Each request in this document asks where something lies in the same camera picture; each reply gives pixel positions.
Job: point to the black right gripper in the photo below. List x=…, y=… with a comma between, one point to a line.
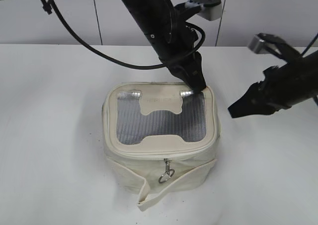
x=261, y=98

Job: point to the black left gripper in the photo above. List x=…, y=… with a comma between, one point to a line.
x=181, y=58

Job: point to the cream insulated lunch bag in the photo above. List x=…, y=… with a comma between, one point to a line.
x=160, y=138

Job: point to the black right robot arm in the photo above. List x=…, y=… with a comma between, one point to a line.
x=282, y=88

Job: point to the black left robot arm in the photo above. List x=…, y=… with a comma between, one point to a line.
x=153, y=18

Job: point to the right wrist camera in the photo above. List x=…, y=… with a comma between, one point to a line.
x=264, y=43

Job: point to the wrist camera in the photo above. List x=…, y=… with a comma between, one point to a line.
x=210, y=9
x=264, y=43

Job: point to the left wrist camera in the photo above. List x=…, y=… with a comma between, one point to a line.
x=210, y=9

